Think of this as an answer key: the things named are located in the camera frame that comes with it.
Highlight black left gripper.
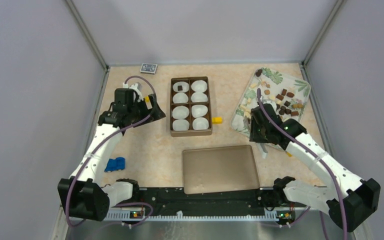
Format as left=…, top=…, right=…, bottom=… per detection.
left=127, top=93, right=165, bottom=127

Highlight metal tweezers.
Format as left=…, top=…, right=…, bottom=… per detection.
left=256, top=143, right=268, bottom=159

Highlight brown chocolate box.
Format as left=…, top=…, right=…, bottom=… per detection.
left=169, top=76, right=213, bottom=137

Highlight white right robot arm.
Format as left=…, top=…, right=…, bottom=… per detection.
left=249, top=102, right=381, bottom=233

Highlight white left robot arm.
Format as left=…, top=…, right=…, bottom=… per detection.
left=57, top=87, right=166, bottom=221

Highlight floral white serving tray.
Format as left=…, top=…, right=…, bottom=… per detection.
left=230, top=67, right=311, bottom=137

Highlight yellow block centre table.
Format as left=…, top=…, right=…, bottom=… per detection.
left=211, top=117, right=223, bottom=125

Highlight blue playing card deck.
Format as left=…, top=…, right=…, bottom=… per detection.
left=139, top=63, right=158, bottom=75

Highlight white paper cup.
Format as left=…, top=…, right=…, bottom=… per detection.
left=192, top=117, right=210, bottom=131
left=172, top=119, right=190, bottom=132
left=191, top=92, right=209, bottom=103
left=171, top=105, right=190, bottom=120
left=191, top=80, right=208, bottom=93
left=191, top=104, right=209, bottom=118

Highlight blue toy car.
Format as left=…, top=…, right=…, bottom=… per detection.
left=104, top=157, right=126, bottom=173

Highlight gold box lid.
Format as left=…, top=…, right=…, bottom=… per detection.
left=182, top=145, right=260, bottom=195

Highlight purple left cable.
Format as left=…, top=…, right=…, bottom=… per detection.
left=64, top=75, right=157, bottom=228

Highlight purple cable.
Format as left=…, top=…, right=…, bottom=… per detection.
left=256, top=87, right=349, bottom=240
left=64, top=75, right=157, bottom=228

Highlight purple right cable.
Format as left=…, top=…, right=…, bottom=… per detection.
left=256, top=87, right=349, bottom=240

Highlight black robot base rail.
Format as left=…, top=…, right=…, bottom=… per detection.
left=116, top=187, right=303, bottom=217

